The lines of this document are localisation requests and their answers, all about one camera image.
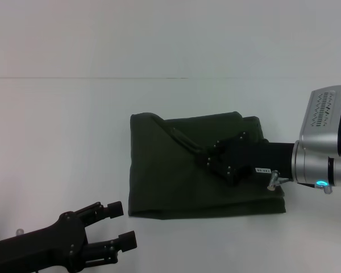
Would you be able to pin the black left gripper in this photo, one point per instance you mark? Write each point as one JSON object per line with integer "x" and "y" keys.
{"x": 39, "y": 247}

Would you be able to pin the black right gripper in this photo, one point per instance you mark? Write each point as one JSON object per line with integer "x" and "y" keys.
{"x": 261, "y": 159}

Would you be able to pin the dark green printed t-shirt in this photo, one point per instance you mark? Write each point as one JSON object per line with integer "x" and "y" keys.
{"x": 164, "y": 176}

